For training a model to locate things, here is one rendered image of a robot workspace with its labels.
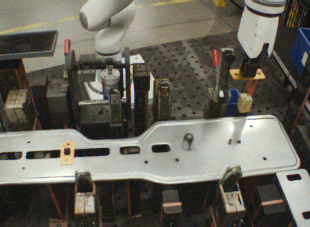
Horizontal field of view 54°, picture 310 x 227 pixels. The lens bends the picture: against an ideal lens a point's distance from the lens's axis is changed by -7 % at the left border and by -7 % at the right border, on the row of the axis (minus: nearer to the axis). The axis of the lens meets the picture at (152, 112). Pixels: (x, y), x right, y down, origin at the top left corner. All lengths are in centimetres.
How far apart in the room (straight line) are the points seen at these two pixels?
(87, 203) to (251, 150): 49
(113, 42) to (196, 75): 52
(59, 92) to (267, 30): 62
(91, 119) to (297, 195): 66
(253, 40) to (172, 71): 104
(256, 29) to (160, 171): 44
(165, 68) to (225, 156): 88
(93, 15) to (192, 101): 62
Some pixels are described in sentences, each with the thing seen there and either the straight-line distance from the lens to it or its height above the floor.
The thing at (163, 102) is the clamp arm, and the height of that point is 104.
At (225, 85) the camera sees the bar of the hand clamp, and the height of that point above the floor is 110.
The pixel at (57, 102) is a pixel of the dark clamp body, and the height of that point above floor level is 105.
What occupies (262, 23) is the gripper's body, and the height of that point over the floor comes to 141.
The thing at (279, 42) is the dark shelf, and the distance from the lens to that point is 144.
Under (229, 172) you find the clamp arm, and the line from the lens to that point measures 76.
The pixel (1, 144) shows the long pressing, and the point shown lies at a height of 100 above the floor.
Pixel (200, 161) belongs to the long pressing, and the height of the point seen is 100.
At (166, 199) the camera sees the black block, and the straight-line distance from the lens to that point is 83.
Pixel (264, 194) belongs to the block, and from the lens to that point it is 91.
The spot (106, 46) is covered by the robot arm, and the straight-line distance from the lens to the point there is 136.
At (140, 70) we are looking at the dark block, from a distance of 98.
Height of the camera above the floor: 170
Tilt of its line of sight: 44 degrees down
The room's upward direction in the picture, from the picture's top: 2 degrees clockwise
